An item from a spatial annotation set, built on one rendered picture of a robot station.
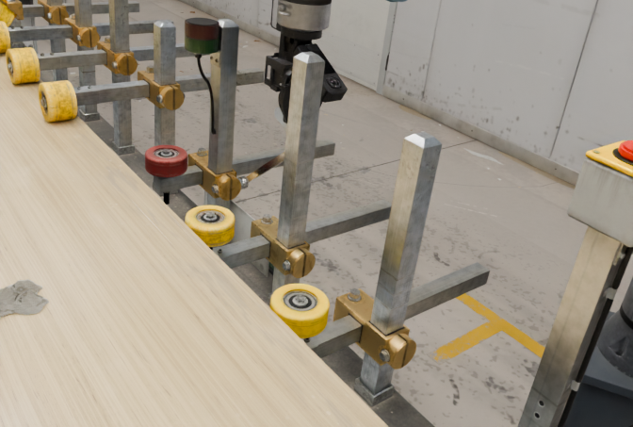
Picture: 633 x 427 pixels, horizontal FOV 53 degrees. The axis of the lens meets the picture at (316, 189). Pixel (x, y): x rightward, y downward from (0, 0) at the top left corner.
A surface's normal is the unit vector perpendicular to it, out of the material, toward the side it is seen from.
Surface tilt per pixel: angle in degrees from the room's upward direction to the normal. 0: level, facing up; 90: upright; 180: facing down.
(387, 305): 90
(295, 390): 0
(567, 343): 90
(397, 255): 90
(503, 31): 90
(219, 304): 0
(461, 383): 0
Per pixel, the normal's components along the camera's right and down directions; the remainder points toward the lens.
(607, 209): -0.79, 0.20
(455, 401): 0.11, -0.88
